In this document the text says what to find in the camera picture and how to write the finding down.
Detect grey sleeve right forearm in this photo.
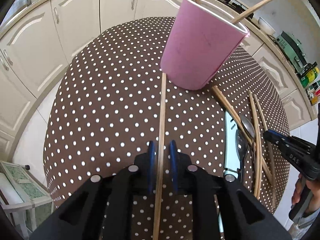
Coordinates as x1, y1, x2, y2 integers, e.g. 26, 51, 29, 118
288, 209, 319, 240

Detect person's right hand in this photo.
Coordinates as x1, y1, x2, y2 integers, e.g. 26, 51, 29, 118
291, 173, 320, 215

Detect steel spoon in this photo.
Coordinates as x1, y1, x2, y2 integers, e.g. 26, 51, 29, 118
240, 115, 255, 142

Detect brown polka dot tablecloth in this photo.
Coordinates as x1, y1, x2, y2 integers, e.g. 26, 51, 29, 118
43, 16, 291, 240

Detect green yellow bottle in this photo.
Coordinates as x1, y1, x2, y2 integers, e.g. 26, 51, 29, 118
300, 67, 319, 88

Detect green electric cooker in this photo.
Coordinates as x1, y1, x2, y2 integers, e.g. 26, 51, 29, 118
276, 31, 307, 74

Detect white bowl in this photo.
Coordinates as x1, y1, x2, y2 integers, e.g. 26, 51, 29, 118
258, 17, 276, 36

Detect pink utensil cup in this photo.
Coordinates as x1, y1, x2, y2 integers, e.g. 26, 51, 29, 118
160, 0, 249, 90

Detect green glass side table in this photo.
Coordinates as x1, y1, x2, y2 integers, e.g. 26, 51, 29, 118
1, 161, 54, 239

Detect lower cream cabinets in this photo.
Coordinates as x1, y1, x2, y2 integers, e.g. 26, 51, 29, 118
0, 0, 318, 156

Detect black handled spoon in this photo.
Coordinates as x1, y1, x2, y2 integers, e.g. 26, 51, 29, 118
236, 129, 248, 183

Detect light blue handled peeler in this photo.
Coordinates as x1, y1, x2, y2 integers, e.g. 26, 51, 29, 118
223, 111, 240, 182

